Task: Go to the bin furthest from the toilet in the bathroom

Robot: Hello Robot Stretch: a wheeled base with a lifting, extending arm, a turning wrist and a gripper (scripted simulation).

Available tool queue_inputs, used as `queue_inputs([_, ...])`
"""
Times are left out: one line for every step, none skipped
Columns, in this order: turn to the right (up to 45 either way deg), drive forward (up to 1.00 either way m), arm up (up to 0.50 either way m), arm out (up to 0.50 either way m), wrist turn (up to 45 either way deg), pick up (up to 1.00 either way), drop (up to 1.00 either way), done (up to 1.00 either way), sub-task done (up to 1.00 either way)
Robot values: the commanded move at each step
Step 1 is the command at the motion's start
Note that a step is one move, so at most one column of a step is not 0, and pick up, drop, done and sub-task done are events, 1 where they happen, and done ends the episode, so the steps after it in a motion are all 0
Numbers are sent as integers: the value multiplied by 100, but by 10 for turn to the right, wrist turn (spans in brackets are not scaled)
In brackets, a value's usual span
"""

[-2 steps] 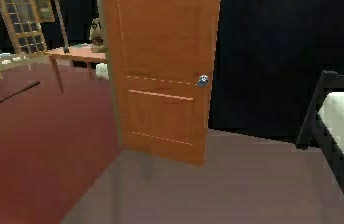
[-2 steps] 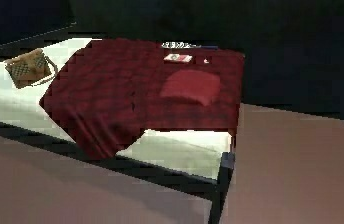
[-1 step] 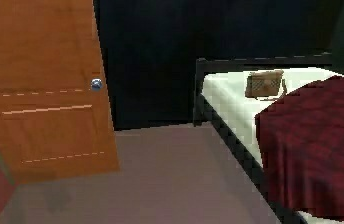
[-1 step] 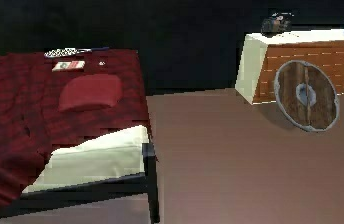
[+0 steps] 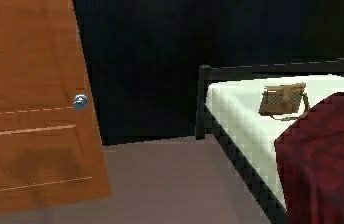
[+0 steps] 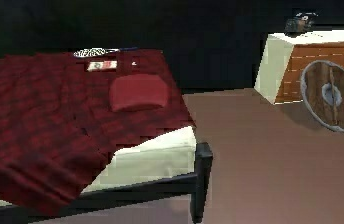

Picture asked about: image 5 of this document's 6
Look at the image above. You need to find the black framed white bed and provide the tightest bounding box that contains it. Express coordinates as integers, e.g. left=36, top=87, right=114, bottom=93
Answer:
left=195, top=57, right=344, bottom=224

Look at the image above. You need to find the silver round door knob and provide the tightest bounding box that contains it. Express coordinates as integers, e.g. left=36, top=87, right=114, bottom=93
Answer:
left=72, top=94, right=89, bottom=111

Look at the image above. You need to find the tan checkered handbag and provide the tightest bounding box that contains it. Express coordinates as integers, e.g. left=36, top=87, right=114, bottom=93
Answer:
left=258, top=82, right=311, bottom=122

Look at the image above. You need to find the brown wooden room door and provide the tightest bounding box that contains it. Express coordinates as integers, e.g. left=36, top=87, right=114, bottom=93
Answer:
left=0, top=0, right=113, bottom=217

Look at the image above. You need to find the dark red blanket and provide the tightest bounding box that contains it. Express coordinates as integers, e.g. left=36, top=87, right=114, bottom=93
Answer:
left=274, top=85, right=344, bottom=224

